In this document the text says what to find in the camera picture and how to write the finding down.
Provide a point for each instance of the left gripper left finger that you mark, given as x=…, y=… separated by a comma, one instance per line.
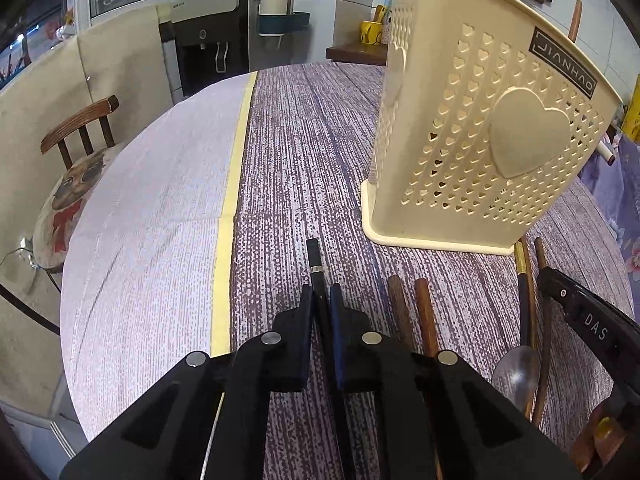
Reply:
x=291, y=371

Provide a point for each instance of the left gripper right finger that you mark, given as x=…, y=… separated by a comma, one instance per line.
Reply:
x=354, y=340

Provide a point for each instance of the brown wooden chopstick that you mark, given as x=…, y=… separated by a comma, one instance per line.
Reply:
x=575, y=22
x=400, y=311
x=426, y=318
x=545, y=355

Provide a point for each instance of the black chopstick gold band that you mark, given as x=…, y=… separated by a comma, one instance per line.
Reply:
x=323, y=318

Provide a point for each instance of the right hand yellow nails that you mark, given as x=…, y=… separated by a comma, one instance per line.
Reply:
x=601, y=438

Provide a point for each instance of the purple floral cloth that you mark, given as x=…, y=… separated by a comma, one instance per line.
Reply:
x=616, y=190

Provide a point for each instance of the white pot with glass lid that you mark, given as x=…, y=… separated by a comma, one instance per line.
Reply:
x=606, y=152

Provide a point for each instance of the yellow roll package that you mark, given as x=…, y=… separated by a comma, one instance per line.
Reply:
x=631, y=122

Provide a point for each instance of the cat print chair cushion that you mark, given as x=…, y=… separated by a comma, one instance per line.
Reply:
x=61, y=211

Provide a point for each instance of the cream plastic utensil holder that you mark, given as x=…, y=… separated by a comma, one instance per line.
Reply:
x=488, y=113

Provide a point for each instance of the wooden chair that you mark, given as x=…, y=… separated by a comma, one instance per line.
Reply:
x=78, y=122

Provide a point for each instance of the dark wooden counter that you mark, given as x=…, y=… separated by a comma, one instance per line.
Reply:
x=358, y=54

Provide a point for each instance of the grey water dispenser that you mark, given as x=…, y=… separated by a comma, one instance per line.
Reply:
x=206, y=41

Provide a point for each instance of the yellow mug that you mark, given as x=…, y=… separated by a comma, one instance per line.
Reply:
x=371, y=33

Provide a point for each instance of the beige wall padding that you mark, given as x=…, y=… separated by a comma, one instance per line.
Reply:
x=113, y=72

